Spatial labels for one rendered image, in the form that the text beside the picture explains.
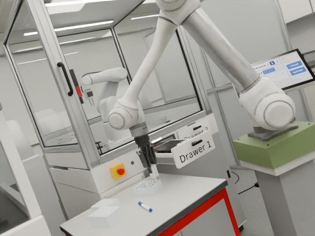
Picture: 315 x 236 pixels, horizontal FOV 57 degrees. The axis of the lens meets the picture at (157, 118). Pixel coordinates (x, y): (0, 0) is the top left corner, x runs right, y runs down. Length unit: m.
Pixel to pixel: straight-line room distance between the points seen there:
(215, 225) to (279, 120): 0.53
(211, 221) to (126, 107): 0.61
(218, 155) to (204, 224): 0.96
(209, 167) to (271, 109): 1.07
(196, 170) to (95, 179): 0.73
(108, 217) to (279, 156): 0.77
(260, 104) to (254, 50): 1.96
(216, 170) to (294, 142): 0.90
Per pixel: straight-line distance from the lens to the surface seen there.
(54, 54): 1.65
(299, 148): 1.42
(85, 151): 1.62
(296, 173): 1.48
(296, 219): 1.54
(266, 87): 1.19
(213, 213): 1.33
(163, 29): 1.36
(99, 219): 1.32
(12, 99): 4.85
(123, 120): 1.22
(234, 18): 3.19
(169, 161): 1.58
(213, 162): 2.14
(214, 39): 1.18
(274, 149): 1.33
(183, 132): 1.95
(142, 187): 1.52
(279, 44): 2.95
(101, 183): 1.66
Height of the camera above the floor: 1.24
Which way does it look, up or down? 5 degrees down
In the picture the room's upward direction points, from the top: 19 degrees counter-clockwise
